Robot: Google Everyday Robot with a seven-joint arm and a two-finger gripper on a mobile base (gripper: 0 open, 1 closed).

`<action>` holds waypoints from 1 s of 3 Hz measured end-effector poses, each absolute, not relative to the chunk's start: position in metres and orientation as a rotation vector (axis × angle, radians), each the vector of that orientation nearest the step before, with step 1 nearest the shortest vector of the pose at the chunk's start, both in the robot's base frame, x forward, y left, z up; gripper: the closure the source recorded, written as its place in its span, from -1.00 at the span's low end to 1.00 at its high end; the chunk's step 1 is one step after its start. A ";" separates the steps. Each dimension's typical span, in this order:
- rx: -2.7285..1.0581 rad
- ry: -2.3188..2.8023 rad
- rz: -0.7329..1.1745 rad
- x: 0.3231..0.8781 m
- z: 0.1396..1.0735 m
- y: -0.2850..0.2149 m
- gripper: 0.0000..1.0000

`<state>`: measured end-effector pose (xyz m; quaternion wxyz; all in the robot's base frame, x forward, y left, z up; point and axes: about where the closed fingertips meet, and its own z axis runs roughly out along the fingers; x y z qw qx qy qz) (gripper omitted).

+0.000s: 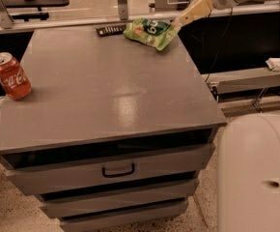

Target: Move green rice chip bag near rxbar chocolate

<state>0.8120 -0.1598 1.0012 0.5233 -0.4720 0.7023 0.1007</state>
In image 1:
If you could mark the black drawer handle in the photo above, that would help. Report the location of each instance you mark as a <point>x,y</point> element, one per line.
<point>118,172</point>

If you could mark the top grey drawer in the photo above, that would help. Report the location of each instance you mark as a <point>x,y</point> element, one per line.
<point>87,173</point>

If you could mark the black background table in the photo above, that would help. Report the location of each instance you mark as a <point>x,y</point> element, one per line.
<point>36,5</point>

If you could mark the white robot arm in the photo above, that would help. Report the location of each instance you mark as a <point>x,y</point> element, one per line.
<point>248,158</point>

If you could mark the green rice chip bag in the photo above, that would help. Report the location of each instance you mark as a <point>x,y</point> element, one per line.
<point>154,33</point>

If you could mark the grey drawer cabinet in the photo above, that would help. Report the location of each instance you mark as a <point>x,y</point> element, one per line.
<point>96,97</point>

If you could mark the grey drawer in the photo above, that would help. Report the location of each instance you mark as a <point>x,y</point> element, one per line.
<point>120,198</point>
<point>86,224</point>
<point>87,173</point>

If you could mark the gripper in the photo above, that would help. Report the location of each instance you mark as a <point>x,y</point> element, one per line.
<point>200,9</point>

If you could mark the red coca-cola can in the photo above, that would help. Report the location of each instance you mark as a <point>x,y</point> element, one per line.
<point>13,78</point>

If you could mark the middle grey drawer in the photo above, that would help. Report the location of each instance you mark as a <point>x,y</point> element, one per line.
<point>120,198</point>

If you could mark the grey low shelf beam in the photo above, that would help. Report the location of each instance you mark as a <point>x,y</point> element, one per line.
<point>242,80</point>

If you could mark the grey metal rail frame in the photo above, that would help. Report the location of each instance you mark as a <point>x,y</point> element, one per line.
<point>124,4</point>

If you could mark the bottom grey drawer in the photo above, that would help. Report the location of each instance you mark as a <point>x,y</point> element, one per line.
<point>86,224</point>

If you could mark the black rxbar chocolate bar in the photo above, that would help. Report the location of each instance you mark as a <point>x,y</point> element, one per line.
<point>111,30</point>

